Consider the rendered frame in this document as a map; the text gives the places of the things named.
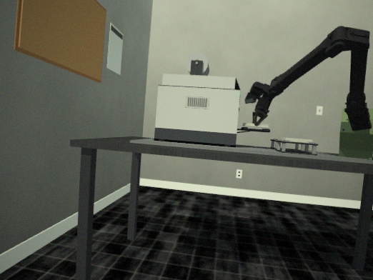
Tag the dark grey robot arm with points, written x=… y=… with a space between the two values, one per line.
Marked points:
x=340 y=39

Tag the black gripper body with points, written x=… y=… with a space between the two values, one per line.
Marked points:
x=266 y=106

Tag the white cylinder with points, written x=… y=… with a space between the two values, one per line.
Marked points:
x=201 y=57

